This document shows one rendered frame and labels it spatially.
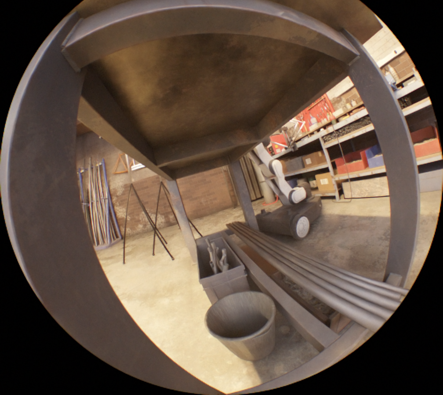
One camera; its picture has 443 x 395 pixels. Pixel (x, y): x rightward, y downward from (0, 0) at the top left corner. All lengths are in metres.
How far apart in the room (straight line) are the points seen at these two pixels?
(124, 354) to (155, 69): 0.40
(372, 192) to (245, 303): 1.52
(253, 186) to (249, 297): 3.31
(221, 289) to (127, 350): 0.60
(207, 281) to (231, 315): 0.18
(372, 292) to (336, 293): 0.10
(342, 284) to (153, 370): 0.44
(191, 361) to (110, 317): 0.57
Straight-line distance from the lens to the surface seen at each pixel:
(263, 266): 0.98
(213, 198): 3.80
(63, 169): 0.15
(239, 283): 0.72
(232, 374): 0.64
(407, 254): 0.49
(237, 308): 0.59
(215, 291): 0.72
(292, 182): 2.68
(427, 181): 1.63
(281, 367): 0.62
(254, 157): 1.37
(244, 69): 0.40
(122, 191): 4.21
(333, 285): 0.49
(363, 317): 0.41
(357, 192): 1.83
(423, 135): 1.97
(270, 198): 2.89
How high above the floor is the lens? 0.59
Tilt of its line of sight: 5 degrees up
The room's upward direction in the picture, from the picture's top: 17 degrees counter-clockwise
